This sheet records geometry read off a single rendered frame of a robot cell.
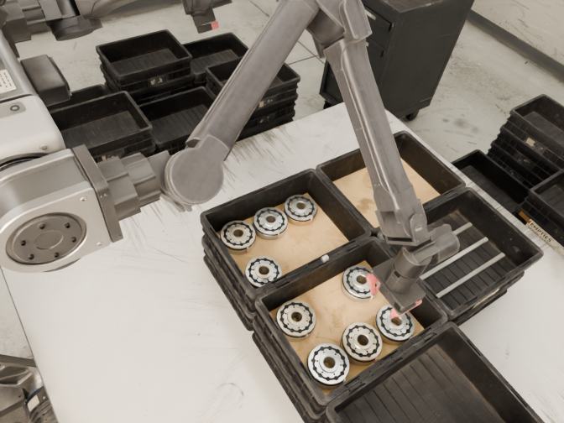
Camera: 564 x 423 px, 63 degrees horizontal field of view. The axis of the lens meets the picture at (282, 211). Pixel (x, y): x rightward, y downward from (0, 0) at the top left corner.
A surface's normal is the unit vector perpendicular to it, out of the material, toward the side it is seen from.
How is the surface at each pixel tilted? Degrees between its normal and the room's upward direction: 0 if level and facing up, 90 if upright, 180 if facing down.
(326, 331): 0
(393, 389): 0
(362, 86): 43
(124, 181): 34
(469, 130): 0
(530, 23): 90
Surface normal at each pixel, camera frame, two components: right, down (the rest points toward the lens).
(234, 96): 0.41, -0.04
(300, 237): 0.10, -0.63
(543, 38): -0.82, 0.39
